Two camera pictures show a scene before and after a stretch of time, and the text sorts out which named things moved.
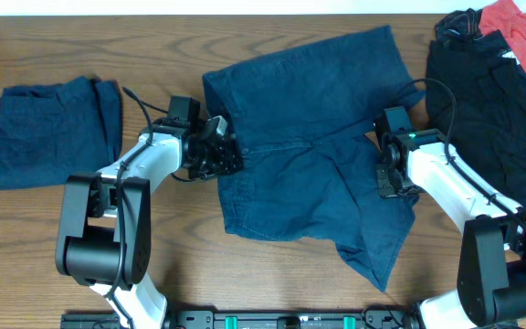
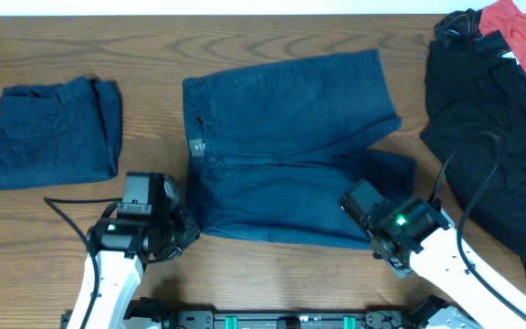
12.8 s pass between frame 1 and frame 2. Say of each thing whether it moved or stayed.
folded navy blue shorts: stayed
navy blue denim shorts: moved
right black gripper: moved
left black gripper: moved
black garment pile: stayed
